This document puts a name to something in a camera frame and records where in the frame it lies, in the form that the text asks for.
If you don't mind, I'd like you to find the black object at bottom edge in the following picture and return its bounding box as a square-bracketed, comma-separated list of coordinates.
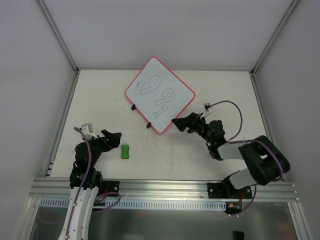
[233, 231, 245, 240]

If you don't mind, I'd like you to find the aluminium frame post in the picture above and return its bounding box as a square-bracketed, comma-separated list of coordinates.
[250, 0, 301, 75]
[37, 0, 80, 74]

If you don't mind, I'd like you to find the aluminium mounting rail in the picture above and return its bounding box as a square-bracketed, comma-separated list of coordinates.
[28, 177, 300, 202]

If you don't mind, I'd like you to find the green bone-shaped eraser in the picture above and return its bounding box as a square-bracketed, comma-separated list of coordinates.
[120, 144, 130, 160]

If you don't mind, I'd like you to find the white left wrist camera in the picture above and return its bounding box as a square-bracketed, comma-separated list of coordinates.
[80, 123, 98, 141]

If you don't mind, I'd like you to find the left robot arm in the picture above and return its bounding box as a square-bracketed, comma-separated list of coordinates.
[58, 124, 122, 240]

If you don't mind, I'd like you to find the white slotted cable duct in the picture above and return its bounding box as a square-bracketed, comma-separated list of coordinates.
[39, 198, 227, 212]

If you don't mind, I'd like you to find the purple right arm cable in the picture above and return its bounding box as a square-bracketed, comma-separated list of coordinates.
[209, 100, 286, 217]

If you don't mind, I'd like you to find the right aluminium frame post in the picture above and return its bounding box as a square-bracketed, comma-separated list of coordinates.
[250, 0, 301, 75]

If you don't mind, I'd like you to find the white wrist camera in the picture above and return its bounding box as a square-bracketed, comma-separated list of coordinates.
[200, 102, 213, 118]
[80, 123, 98, 141]

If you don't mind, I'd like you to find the pink framed whiteboard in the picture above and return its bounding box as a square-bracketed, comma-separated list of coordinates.
[124, 56, 196, 134]

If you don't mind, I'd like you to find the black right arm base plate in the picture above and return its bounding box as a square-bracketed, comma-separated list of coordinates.
[207, 182, 253, 200]

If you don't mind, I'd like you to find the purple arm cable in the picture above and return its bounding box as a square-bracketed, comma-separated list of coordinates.
[65, 126, 121, 238]
[209, 100, 286, 217]

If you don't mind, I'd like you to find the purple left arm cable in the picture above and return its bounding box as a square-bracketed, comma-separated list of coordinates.
[65, 126, 121, 238]

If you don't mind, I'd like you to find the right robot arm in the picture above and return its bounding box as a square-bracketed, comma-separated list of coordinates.
[172, 112, 291, 199]

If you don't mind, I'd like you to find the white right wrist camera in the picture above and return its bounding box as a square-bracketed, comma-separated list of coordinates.
[200, 102, 213, 118]

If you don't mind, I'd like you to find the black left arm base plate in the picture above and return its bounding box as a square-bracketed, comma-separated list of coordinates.
[99, 180, 120, 197]

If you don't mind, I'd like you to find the left aluminium frame post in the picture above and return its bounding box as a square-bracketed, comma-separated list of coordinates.
[37, 0, 80, 74]

